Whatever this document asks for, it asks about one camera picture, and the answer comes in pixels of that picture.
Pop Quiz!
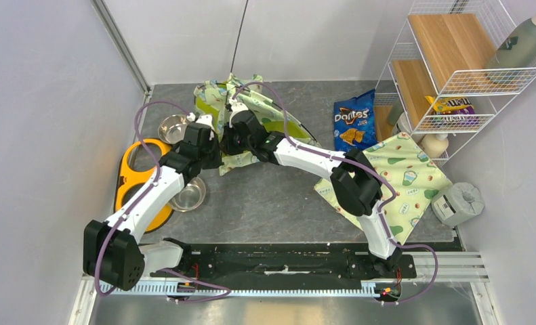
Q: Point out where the white wire shelf rack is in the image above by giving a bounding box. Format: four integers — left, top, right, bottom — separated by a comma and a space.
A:
374, 1, 536, 167

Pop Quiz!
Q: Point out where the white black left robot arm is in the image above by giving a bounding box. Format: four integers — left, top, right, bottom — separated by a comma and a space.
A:
83, 118, 222, 295

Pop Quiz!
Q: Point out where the green avocado-print pet tent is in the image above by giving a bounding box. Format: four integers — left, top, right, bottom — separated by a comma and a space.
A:
192, 72, 323, 177

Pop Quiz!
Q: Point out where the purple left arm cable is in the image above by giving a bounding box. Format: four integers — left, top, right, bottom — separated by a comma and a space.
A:
93, 100, 232, 303

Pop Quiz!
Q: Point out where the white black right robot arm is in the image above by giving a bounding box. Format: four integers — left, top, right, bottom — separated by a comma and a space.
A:
221, 103, 402, 277

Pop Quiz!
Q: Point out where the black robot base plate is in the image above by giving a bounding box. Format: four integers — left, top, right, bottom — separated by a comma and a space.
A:
150, 242, 417, 293

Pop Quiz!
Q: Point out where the long black tent pole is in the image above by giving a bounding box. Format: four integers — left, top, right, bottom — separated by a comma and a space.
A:
229, 0, 250, 74

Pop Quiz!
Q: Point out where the green avocado-print tent mat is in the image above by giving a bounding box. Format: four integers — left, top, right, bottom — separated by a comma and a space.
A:
313, 131, 453, 245

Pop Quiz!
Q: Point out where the steel pet bowl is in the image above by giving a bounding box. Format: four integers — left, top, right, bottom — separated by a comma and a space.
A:
157, 114, 188, 145
168, 177, 207, 212

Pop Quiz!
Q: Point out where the blue Doritos chip bag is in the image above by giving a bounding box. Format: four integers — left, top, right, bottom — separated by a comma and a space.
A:
333, 89, 378, 152

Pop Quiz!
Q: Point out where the orange double bowl holder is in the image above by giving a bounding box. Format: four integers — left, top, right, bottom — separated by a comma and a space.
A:
113, 141, 173, 234

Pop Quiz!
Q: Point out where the aluminium rail with cable comb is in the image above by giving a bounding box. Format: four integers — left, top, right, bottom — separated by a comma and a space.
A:
114, 252, 489, 299

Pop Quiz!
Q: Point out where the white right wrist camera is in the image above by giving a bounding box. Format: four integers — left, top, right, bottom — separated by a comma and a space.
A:
229, 101, 248, 115

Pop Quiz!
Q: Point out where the green bottle with beige cap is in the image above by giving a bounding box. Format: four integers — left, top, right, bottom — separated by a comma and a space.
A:
486, 14, 536, 69

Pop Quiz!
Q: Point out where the yellow M&M's candy bag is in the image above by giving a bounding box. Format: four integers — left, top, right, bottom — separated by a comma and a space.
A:
424, 96, 474, 114

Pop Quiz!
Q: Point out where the white jar under shelf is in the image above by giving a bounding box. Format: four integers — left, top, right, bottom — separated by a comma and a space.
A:
392, 112, 413, 135

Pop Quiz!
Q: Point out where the beige lotion bottle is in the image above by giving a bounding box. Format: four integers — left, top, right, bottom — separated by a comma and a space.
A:
419, 133, 449, 158

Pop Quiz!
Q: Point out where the steel pet bowl near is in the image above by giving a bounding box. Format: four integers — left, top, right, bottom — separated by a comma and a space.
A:
168, 177, 207, 212

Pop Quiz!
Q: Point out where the steel pet bowl far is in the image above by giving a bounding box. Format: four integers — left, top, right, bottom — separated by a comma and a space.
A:
157, 114, 188, 145

